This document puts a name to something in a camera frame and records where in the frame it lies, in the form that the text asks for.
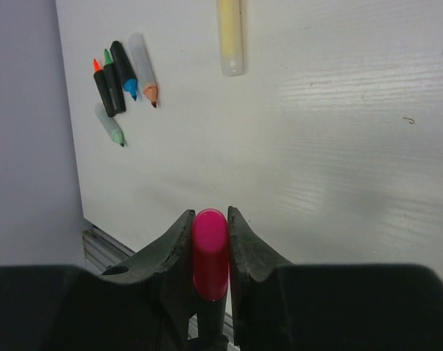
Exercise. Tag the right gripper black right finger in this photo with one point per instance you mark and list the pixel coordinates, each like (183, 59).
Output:
(251, 258)

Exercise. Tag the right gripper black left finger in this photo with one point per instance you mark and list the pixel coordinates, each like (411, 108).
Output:
(165, 263)

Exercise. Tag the black highlighter pink cap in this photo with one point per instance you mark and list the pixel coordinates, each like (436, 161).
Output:
(211, 267)

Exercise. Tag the pastel green highlighter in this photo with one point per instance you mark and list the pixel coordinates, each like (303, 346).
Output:
(112, 129)

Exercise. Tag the black highlighter blue cap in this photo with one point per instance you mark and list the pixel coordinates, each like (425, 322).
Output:
(124, 68)

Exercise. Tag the black highlighter orange tip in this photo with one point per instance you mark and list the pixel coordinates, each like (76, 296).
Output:
(103, 89)

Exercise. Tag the black highlighter green cap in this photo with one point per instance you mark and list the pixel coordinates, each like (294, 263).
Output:
(114, 84)

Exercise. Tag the grey highlighter orange cap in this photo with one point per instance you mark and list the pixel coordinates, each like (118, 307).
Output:
(143, 68)

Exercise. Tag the pale yellow highlighter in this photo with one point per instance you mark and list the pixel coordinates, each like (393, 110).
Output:
(230, 37)

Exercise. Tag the aluminium front rail frame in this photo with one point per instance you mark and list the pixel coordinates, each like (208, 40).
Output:
(175, 308)

